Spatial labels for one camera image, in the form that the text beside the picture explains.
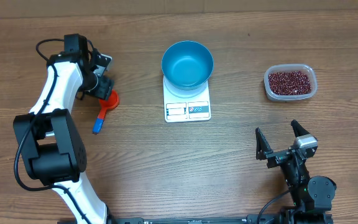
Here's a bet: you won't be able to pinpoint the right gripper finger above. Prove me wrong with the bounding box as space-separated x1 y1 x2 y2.
255 128 273 160
291 119 310 138

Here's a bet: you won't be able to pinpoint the red beans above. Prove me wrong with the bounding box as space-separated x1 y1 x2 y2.
268 71 311 95

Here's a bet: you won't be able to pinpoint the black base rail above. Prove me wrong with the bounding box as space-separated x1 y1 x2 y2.
107 215 285 224

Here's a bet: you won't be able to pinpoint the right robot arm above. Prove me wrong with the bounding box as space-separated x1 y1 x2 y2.
247 119 337 223

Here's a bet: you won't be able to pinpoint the clear plastic container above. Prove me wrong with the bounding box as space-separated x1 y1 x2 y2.
264 64 318 101

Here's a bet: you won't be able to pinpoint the blue bowl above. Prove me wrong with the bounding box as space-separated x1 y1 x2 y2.
161 40 214 90

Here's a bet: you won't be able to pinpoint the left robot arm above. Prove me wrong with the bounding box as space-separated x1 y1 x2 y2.
13 34 119 223

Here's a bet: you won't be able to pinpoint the red scoop blue handle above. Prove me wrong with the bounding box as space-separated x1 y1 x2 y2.
93 90 119 134

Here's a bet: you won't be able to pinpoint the white digital kitchen scale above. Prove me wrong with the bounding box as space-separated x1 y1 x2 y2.
163 77 211 123

